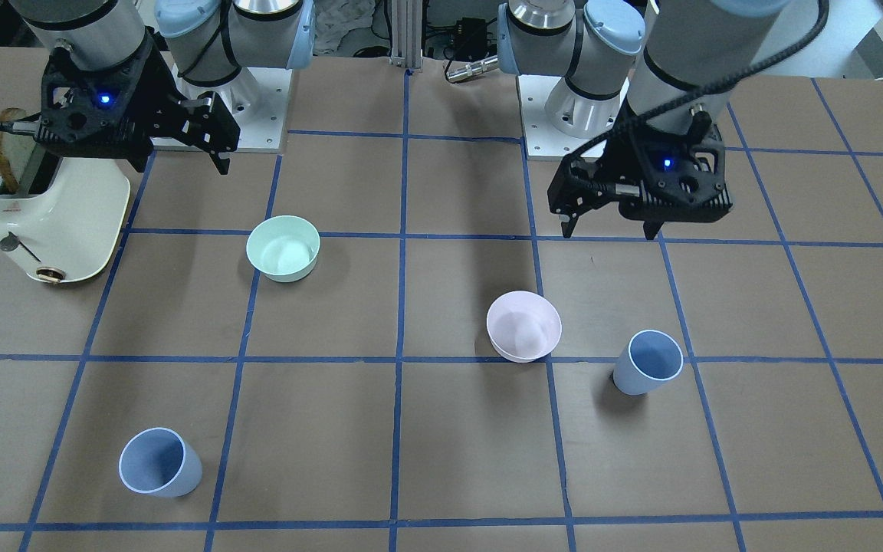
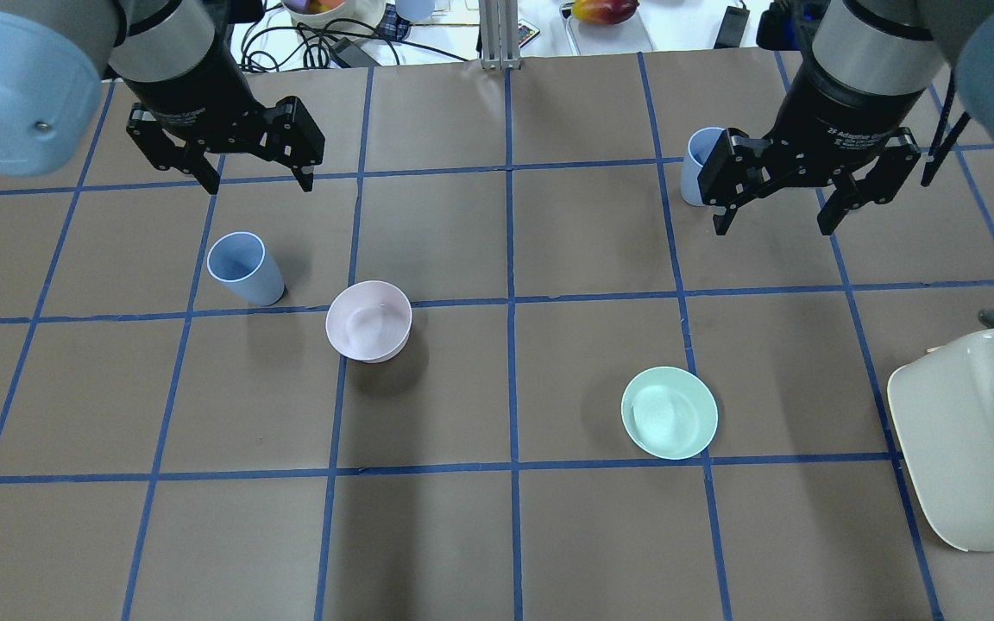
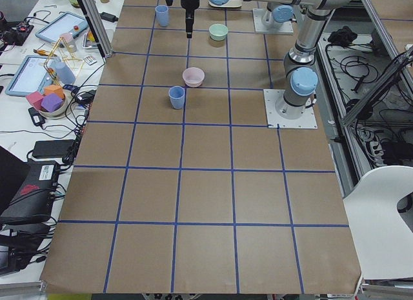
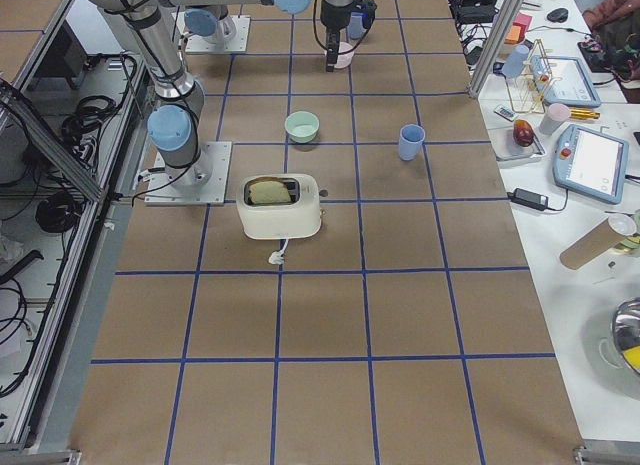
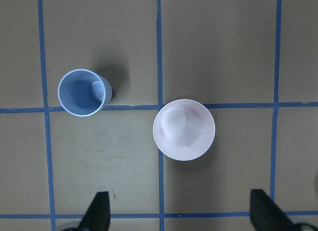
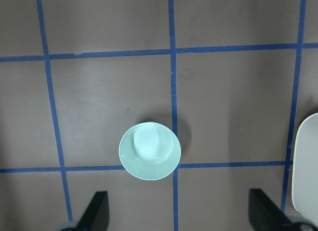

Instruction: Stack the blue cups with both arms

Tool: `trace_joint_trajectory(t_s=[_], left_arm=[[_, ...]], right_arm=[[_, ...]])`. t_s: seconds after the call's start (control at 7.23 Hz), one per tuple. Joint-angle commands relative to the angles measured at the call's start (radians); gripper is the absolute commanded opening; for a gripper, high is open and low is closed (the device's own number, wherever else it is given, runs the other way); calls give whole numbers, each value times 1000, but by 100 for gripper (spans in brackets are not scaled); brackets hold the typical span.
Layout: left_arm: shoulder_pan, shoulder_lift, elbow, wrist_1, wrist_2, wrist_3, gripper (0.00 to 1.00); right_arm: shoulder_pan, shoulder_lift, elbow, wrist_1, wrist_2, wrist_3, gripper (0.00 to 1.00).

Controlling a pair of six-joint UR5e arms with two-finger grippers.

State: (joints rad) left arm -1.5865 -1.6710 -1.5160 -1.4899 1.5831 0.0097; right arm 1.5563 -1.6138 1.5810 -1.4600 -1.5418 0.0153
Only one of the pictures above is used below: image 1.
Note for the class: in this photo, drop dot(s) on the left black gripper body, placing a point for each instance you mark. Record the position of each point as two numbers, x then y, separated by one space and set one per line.
616 162

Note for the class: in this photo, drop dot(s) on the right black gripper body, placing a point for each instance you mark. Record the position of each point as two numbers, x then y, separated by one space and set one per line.
159 98

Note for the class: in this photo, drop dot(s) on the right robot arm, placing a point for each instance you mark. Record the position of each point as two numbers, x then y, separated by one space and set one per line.
206 44

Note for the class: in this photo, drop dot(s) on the blue cup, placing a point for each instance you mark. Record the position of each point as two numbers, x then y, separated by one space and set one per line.
651 359
159 463

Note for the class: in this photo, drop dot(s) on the cream white toaster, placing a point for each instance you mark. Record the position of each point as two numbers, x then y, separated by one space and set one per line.
68 232

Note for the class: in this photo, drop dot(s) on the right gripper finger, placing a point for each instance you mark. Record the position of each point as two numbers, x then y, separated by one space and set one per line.
15 121
207 124

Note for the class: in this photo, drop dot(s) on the pink bowl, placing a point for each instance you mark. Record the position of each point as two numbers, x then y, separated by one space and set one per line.
523 326

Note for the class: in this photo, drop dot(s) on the bread slice in toaster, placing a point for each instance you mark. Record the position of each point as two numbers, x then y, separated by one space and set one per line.
15 152

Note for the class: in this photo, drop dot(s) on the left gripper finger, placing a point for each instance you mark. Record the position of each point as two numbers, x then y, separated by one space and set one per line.
651 229
577 187

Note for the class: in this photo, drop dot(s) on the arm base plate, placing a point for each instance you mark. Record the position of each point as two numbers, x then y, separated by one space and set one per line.
258 98
556 120

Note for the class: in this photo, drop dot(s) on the green bowl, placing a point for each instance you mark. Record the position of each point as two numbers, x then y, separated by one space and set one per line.
284 248

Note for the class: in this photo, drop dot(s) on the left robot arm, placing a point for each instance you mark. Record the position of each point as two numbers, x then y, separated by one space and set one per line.
595 46

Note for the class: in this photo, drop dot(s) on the aluminium frame post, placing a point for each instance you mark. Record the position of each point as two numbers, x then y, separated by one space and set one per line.
406 34

